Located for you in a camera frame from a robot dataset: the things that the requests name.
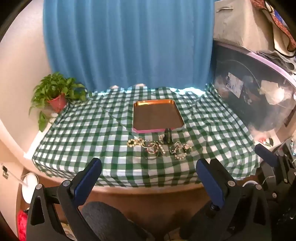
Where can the blue curtain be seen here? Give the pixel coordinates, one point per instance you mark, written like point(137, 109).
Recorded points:
point(129, 46)

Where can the green leafy plant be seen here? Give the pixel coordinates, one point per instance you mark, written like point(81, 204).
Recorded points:
point(54, 84)

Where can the red flower pot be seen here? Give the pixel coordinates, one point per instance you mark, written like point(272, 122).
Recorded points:
point(57, 103)

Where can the clear plastic storage box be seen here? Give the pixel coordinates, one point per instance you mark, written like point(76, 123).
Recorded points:
point(249, 92)

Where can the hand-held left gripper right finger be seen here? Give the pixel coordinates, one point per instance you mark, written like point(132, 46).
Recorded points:
point(211, 183)

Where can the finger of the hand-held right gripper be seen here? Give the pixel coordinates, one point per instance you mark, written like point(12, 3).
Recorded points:
point(267, 154)

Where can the pile of jewelry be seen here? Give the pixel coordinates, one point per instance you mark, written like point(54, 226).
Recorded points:
point(152, 148)

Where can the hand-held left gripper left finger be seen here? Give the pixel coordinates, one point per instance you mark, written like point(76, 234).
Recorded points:
point(89, 177)

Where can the red patterned bag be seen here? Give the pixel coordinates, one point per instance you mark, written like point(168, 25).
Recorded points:
point(281, 23)

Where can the green checked tablecloth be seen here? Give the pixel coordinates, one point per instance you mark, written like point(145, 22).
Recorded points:
point(92, 139)

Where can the red cloth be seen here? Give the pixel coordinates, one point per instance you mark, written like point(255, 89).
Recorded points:
point(22, 223)

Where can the person's leg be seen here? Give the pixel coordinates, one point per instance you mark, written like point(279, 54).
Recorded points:
point(106, 220)

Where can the grey fabric box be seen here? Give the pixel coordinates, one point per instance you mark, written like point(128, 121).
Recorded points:
point(240, 23)

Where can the wooden table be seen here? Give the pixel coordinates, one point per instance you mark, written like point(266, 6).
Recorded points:
point(150, 199)

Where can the white desk lamp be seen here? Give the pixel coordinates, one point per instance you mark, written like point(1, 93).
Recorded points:
point(29, 186)

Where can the orange tray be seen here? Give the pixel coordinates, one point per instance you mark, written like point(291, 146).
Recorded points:
point(157, 115)

